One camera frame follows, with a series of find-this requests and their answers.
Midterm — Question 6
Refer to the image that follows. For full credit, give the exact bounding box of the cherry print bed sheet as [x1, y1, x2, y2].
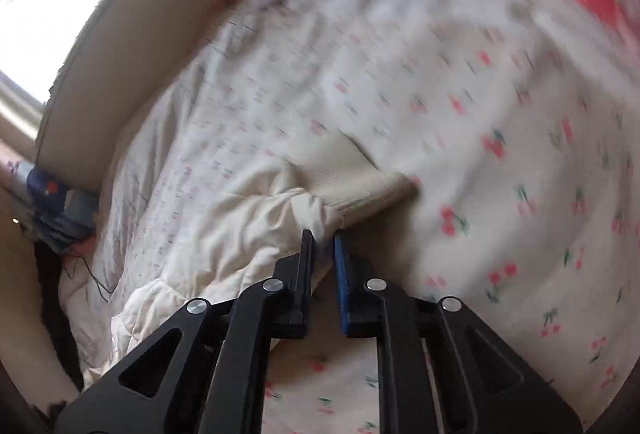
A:
[60, 0, 639, 426]

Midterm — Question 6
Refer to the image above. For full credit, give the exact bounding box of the cream quilted down coat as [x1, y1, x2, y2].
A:
[80, 131, 413, 385]

